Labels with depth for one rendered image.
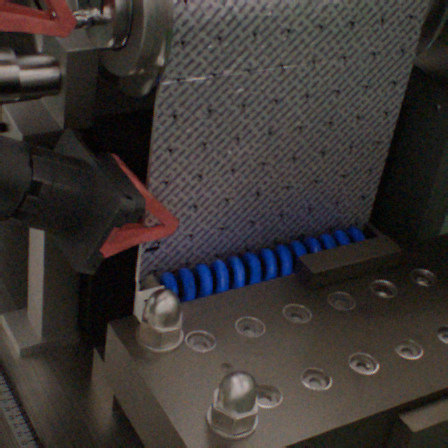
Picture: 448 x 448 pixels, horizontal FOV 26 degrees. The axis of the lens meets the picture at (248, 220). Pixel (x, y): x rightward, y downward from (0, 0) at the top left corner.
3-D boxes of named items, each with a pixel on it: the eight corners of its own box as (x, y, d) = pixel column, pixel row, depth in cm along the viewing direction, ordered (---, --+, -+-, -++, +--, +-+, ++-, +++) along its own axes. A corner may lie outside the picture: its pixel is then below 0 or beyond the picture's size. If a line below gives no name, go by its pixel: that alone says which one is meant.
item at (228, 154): (135, 280, 78) (157, 81, 67) (363, 225, 90) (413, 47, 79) (137, 283, 78) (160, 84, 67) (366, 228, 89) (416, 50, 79)
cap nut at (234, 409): (196, 409, 67) (204, 364, 65) (241, 395, 69) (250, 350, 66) (221, 447, 65) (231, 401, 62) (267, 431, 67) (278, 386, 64)
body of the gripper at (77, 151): (98, 279, 68) (9, 261, 63) (46, 200, 75) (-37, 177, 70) (143, 206, 66) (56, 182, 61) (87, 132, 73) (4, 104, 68)
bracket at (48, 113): (-4, 325, 90) (-6, 26, 72) (61, 309, 93) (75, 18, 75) (14, 360, 86) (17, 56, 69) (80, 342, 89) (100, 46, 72)
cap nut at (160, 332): (127, 327, 73) (132, 282, 70) (170, 315, 75) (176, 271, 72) (148, 358, 71) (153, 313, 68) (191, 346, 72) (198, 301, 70)
